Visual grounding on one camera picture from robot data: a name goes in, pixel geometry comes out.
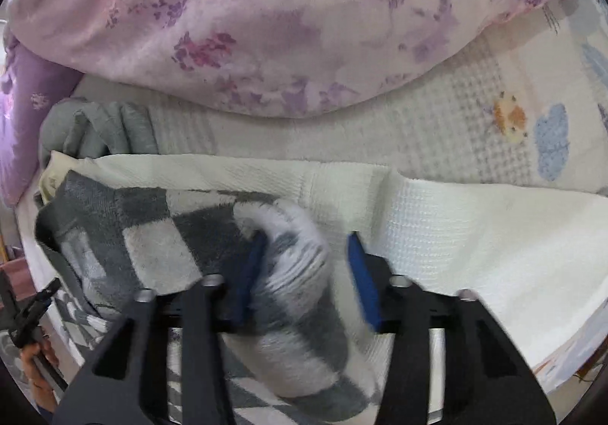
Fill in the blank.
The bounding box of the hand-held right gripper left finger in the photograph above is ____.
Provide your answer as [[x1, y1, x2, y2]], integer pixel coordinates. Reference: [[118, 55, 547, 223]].
[[51, 231, 269, 425]]

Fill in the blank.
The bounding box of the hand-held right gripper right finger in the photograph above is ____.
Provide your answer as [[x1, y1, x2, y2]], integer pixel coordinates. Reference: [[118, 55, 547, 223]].
[[347, 230, 557, 425]]

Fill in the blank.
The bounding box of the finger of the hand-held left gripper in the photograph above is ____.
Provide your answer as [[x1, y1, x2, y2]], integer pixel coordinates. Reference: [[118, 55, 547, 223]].
[[6, 277, 62, 349]]

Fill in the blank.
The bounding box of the grey white checkered fleece garment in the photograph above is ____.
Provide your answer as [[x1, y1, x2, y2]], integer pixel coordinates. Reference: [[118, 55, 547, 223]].
[[35, 171, 382, 425]]

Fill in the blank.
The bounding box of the person's left hand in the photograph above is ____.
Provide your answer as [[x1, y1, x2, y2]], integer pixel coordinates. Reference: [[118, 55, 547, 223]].
[[20, 342, 63, 412]]

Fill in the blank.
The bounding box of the white waffle knit cloth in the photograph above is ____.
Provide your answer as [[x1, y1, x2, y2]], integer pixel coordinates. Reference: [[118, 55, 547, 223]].
[[46, 152, 608, 407]]

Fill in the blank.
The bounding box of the cream cloth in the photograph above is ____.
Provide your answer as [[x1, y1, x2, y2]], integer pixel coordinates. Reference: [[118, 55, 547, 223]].
[[40, 152, 87, 205]]

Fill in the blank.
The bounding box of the cartoon printed waffle bed sheet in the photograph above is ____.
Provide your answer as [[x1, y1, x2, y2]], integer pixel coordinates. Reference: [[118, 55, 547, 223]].
[[71, 0, 608, 197]]

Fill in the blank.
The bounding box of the grey knit cloth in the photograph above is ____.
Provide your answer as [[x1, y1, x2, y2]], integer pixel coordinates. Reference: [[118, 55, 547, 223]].
[[39, 100, 160, 168]]

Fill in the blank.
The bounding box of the purple pillow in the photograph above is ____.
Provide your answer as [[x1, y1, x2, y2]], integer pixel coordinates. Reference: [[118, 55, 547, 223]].
[[0, 28, 84, 208]]

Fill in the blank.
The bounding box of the pink purple floral quilt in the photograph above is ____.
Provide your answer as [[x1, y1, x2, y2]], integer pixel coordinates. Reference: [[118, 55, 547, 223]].
[[7, 0, 597, 118]]

